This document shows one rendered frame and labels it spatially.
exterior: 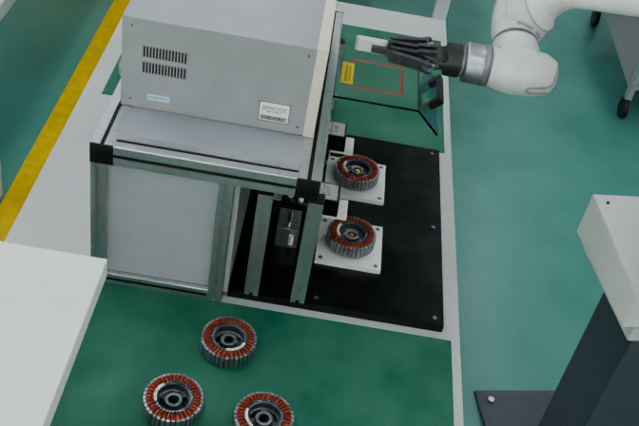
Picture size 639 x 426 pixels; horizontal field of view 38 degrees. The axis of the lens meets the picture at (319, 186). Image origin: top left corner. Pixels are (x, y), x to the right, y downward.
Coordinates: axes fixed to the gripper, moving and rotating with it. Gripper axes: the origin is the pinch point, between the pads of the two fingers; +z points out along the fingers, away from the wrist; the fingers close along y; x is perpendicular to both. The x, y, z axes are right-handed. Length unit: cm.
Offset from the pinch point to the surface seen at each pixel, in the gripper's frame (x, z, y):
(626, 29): -99, -135, 235
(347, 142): -30.3, 0.3, 4.7
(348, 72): -11.8, 3.4, 6.2
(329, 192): -26.4, 3.4, -20.8
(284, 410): -40, 6, -70
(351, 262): -40.2, -4.4, -27.0
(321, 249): -40.2, 2.6, -24.3
